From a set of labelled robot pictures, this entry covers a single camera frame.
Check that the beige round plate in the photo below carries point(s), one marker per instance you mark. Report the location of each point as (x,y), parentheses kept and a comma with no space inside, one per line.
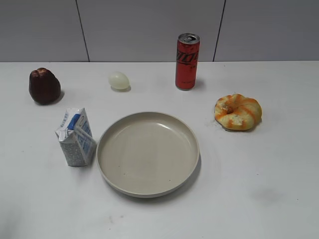
(147,154)

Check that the orange yellow bread bun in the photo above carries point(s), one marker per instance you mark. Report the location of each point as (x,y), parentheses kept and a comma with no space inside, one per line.
(237,112)

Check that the dark brown canele cake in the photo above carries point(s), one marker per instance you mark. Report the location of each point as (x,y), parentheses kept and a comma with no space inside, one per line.
(44,87)

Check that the red soda can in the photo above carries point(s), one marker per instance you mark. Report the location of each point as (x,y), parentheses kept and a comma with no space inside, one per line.
(186,60)

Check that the white blue milk carton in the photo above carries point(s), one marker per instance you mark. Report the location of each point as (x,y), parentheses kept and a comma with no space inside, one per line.
(75,138)

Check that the white egg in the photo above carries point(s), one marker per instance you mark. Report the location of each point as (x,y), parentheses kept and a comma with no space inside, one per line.
(118,81)

